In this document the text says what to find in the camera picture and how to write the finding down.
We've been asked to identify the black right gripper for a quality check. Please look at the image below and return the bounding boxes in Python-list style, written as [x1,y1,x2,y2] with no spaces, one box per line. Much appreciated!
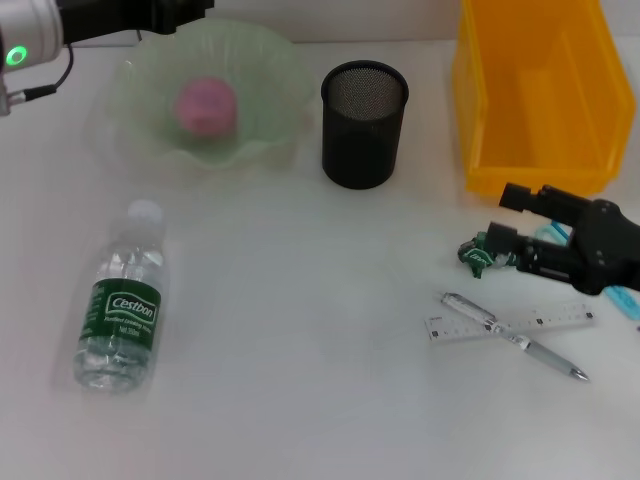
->
[485,182,640,296]

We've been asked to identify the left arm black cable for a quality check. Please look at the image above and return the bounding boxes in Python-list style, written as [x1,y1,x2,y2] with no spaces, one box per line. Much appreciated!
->
[19,44,76,104]

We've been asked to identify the green glass fruit plate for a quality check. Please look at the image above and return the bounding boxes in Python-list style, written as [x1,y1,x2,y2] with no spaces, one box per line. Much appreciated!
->
[87,18,316,174]

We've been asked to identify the Cestbon water bottle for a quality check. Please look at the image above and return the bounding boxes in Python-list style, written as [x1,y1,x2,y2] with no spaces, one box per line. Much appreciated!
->
[73,198,167,394]

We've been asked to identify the blue scissors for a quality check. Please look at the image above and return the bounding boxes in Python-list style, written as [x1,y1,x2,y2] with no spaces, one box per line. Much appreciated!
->
[532,219,640,321]

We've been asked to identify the transparent plastic ruler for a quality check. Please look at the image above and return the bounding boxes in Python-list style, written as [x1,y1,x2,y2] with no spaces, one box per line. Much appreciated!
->
[423,299,597,346]

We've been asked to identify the green plastic wrapper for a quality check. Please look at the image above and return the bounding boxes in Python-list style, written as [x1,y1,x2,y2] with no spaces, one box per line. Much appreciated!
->
[457,232,521,280]

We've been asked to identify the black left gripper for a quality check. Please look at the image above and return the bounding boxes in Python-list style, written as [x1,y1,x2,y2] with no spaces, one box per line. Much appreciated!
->
[57,0,216,49]

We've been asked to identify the yellow plastic storage bin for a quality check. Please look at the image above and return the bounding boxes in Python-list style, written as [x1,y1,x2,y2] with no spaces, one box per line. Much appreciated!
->
[452,0,637,199]

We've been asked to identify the pink peach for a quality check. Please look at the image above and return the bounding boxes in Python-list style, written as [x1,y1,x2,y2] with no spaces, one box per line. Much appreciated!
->
[173,76,239,139]

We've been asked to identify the black mesh pen cup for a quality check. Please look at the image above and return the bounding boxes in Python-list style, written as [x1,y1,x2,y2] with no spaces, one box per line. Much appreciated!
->
[320,60,410,190]

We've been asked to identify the clear silver pen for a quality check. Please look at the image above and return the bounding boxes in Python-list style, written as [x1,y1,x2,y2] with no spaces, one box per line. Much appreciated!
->
[439,291,591,385]

